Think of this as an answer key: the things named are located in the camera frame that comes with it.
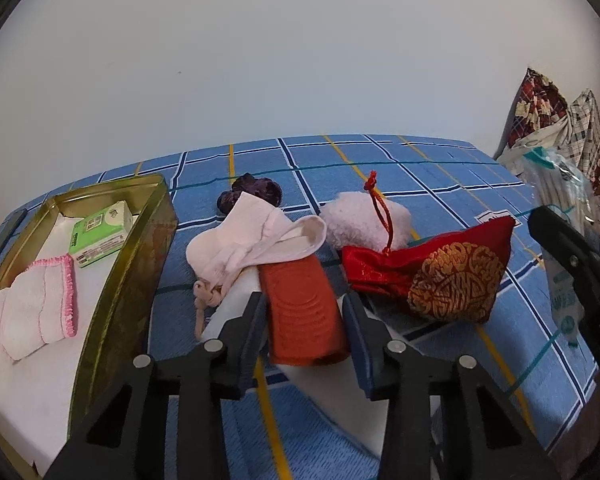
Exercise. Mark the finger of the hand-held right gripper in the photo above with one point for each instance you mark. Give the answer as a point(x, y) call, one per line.
point(570, 260)

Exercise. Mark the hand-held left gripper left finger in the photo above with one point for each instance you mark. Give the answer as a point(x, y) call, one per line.
point(254, 332)

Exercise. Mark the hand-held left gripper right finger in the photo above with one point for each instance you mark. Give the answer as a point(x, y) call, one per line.
point(355, 342)

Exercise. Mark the orange-red ribbed case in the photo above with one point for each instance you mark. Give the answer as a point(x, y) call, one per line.
point(300, 310)

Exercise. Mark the pale pink cloth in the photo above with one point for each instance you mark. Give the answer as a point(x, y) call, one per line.
point(230, 245)

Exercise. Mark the fluffy pink puff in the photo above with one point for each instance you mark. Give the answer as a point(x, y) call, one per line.
point(350, 220)

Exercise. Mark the gold metal tin box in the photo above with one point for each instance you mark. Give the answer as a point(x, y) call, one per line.
point(125, 300)

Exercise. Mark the clear plastic bag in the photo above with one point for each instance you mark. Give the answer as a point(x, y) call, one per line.
point(555, 180)

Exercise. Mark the plaid white cloth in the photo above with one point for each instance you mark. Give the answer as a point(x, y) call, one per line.
point(585, 130)

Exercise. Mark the purple scrunchie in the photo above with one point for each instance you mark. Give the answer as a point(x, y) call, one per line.
point(260, 190)

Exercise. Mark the floral dark red cushion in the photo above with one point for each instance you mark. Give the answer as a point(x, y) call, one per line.
point(535, 100)

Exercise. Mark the blue plaid bedsheet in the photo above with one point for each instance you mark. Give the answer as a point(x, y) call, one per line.
point(430, 170)

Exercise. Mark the green tissue packet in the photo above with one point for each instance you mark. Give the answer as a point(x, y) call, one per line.
point(97, 237)

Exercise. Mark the white foam liner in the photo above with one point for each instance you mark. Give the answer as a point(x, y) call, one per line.
point(35, 400)

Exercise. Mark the white towel with pink trim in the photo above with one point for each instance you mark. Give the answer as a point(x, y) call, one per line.
point(25, 305)

